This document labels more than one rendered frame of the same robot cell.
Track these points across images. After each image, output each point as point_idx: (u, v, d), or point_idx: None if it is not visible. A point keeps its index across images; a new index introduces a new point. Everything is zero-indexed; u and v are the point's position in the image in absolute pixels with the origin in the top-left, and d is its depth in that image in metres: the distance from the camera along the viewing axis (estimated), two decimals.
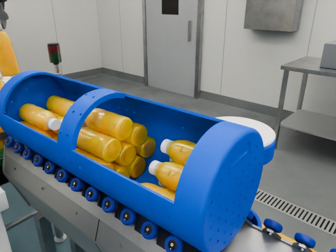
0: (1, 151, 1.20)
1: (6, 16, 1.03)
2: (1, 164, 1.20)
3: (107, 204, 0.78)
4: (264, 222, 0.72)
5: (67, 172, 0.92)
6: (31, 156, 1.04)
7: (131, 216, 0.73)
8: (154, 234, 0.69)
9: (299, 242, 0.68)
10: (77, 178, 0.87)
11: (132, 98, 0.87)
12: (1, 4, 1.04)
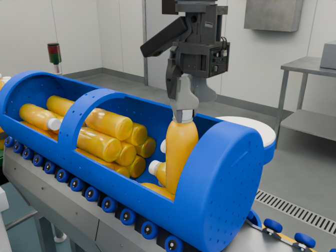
0: (1, 151, 1.20)
1: (211, 97, 0.56)
2: (1, 164, 1.20)
3: (107, 204, 0.78)
4: (264, 222, 0.72)
5: (67, 172, 0.92)
6: (31, 156, 1.04)
7: (131, 216, 0.73)
8: (154, 234, 0.69)
9: (299, 242, 0.68)
10: (77, 178, 0.87)
11: (132, 98, 0.87)
12: None
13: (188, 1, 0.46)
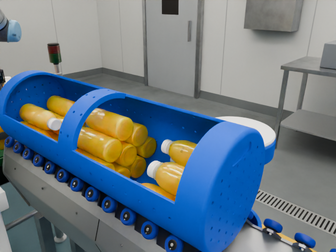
0: (1, 151, 1.20)
1: None
2: (1, 164, 1.20)
3: (107, 204, 0.78)
4: (264, 222, 0.72)
5: (67, 173, 0.91)
6: (31, 156, 1.04)
7: (131, 216, 0.73)
8: (154, 235, 0.69)
9: (299, 242, 0.68)
10: (78, 179, 0.87)
11: (132, 98, 0.87)
12: (1, 83, 1.22)
13: None
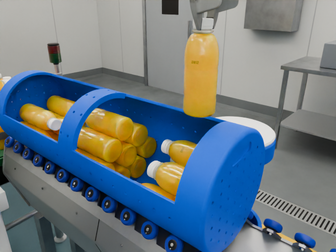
0: (1, 151, 1.20)
1: (232, 3, 0.53)
2: (1, 164, 1.20)
3: (107, 204, 0.78)
4: (264, 222, 0.72)
5: (67, 173, 0.91)
6: (31, 156, 1.04)
7: (131, 216, 0.73)
8: (154, 235, 0.69)
9: (299, 242, 0.68)
10: (78, 179, 0.87)
11: (132, 98, 0.87)
12: None
13: None
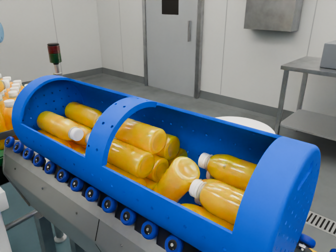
0: (1, 151, 1.20)
1: None
2: (1, 164, 1.20)
3: (107, 203, 0.78)
4: None
5: None
6: None
7: (130, 211, 0.74)
8: (156, 228, 0.69)
9: (299, 242, 0.68)
10: (75, 178, 0.88)
11: (164, 107, 0.79)
12: None
13: None
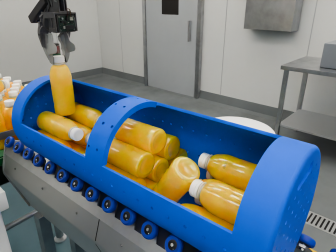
0: (1, 151, 1.20)
1: (72, 48, 0.90)
2: (1, 164, 1.20)
3: (107, 203, 0.78)
4: None
5: None
6: None
7: (130, 211, 0.74)
8: (156, 228, 0.69)
9: (299, 242, 0.68)
10: (75, 178, 0.88)
11: (164, 107, 0.79)
12: (67, 34, 0.91)
13: None
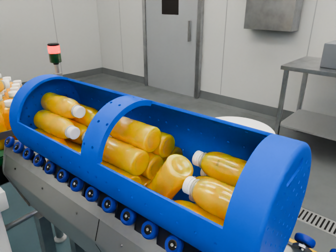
0: (1, 151, 1.20)
1: None
2: (1, 164, 1.20)
3: (106, 203, 0.78)
4: None
5: (62, 168, 0.93)
6: None
7: (127, 208, 0.75)
8: (153, 221, 0.70)
9: (299, 242, 0.68)
10: (72, 180, 0.88)
11: (159, 106, 0.80)
12: None
13: None
